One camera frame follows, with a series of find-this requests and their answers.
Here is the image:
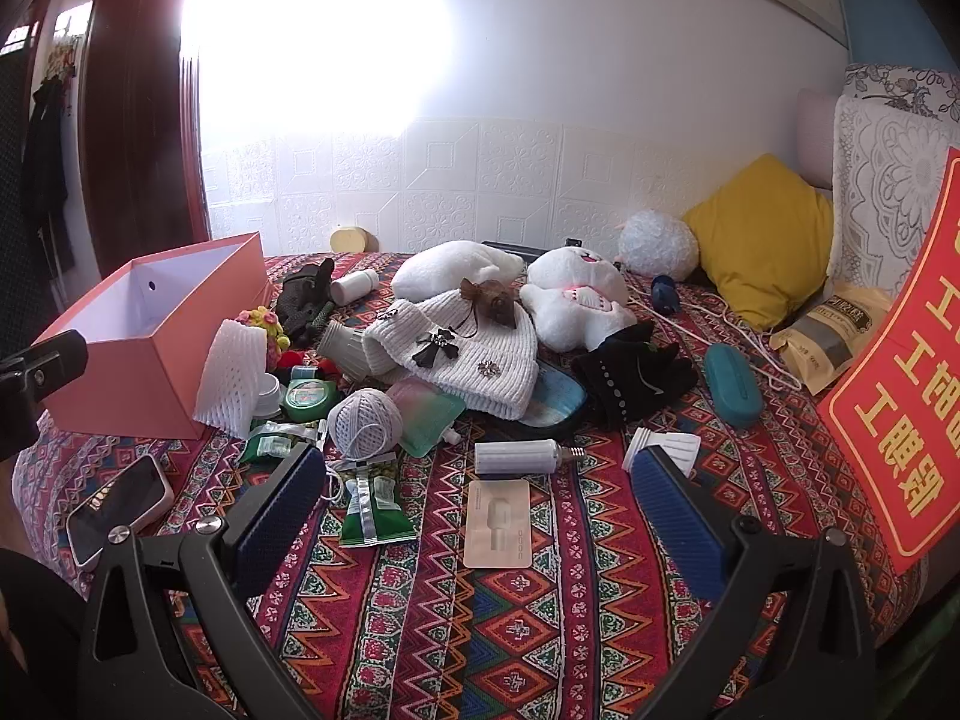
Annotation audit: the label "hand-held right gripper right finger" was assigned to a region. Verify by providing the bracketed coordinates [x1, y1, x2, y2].
[628, 445, 878, 720]

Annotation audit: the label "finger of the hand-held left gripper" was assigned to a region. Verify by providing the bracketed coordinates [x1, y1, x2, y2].
[0, 329, 89, 460]

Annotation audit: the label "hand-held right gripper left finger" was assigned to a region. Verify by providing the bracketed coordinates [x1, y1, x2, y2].
[79, 442, 331, 720]

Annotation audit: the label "pink cardboard box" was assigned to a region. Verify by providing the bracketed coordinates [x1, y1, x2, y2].
[31, 232, 272, 440]

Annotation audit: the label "white cone bulb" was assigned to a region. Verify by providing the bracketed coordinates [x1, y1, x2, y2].
[316, 320, 376, 377]

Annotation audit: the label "green snack packet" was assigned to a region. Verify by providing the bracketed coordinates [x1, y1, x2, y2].
[339, 465, 418, 547]

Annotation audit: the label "green round tin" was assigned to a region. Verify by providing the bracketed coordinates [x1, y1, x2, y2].
[283, 379, 340, 421]

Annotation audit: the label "small white jar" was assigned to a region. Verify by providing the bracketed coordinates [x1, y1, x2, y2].
[251, 375, 284, 418]

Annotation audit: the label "black studded gloves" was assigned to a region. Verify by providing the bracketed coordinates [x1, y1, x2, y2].
[571, 319, 700, 432]

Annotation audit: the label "white foam fruit net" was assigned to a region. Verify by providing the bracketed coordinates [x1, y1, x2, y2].
[193, 319, 271, 440]

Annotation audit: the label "smartphone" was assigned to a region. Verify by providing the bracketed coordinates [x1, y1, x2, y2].
[66, 454, 175, 568]

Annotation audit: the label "red fabric flower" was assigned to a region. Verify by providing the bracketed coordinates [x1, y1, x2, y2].
[274, 349, 338, 383]

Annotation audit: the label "white corn bulb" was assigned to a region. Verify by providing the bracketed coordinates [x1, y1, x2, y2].
[474, 439, 590, 478]

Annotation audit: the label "printed pencil case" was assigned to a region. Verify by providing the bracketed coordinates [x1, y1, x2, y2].
[517, 360, 605, 436]

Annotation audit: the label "beige sachet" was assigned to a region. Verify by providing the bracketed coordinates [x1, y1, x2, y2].
[463, 481, 533, 569]

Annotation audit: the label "red patterned blanket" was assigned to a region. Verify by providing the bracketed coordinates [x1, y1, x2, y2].
[15, 251, 931, 720]

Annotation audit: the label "pink green water pouch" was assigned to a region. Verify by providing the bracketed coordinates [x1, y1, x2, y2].
[386, 377, 467, 458]

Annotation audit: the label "yellow flower toy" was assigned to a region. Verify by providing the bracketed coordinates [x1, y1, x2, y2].
[236, 306, 290, 361]

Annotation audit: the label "hanging dark clothes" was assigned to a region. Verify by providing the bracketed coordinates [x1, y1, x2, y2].
[22, 75, 76, 278]

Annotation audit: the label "black knit glove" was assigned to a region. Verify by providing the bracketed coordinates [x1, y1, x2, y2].
[271, 259, 336, 346]

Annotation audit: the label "brown paper bag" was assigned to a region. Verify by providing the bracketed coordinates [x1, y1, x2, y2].
[771, 281, 893, 395]

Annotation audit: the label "white knit hat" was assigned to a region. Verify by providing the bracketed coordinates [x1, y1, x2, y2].
[362, 289, 541, 421]

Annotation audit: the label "white pill bottle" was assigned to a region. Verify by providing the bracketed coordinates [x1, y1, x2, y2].
[330, 268, 382, 306]

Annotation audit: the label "white plush rabbit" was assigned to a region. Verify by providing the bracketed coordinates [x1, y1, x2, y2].
[519, 244, 638, 352]

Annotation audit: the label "red box with gold letters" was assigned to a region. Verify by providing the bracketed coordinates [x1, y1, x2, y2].
[816, 146, 960, 578]

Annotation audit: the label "person's dark clothing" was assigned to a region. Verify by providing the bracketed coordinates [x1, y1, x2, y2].
[0, 547, 87, 720]

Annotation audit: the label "white fluffy ball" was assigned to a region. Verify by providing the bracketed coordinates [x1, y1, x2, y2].
[619, 210, 700, 282]

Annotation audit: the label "dark wooden door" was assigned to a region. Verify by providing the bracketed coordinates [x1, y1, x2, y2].
[79, 0, 218, 278]

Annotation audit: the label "brown bow hair clip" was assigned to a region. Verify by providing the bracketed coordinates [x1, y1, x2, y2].
[459, 277, 518, 331]

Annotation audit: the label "yellow pillow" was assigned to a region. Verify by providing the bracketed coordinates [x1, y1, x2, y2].
[682, 154, 835, 331]

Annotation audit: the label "pink pillow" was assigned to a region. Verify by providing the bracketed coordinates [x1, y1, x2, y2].
[795, 88, 845, 192]

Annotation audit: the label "white string ball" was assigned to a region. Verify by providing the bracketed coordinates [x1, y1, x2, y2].
[326, 388, 404, 462]

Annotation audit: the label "white cord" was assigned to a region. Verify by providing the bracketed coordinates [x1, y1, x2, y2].
[626, 270, 803, 391]

